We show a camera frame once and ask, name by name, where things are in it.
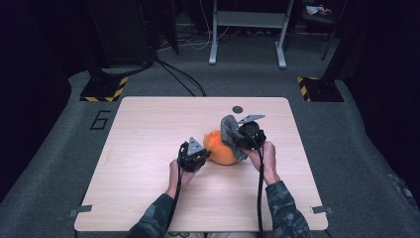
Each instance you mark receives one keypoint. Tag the black tape floor marking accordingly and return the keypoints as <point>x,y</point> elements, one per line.
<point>105,112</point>

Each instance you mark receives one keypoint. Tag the dark round table grommet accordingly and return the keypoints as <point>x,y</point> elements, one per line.
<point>237,109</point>

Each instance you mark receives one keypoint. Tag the black striped stand base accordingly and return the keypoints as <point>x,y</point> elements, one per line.
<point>322,89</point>
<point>102,89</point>

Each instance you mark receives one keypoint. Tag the person's legs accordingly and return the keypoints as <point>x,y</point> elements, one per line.
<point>224,235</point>

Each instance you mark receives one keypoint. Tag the black cabinet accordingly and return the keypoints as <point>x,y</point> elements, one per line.
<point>125,29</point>

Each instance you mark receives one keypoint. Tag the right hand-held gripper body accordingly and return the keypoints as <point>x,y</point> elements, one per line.
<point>252,137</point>

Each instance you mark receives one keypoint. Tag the white metal stand frame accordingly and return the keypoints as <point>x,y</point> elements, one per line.
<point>251,19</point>

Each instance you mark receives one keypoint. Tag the dark curtain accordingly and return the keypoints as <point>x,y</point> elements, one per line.
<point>29,82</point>
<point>386,82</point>

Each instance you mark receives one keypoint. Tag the grey fluffy cloth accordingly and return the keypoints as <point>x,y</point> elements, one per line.
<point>229,132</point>

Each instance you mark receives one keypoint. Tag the person's right hand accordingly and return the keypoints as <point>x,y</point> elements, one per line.
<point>269,162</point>

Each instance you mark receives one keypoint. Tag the orange plush toy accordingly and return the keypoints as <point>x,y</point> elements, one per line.
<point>219,153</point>

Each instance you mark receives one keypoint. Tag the small colourful object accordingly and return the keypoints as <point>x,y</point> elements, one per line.
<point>316,10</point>

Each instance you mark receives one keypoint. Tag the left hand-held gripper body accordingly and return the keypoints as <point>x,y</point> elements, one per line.
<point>188,162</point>

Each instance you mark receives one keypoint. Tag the person's left hand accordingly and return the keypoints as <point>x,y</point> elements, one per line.
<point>175,180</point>

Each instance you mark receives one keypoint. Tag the dark side table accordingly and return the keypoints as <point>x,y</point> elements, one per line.
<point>330,23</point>

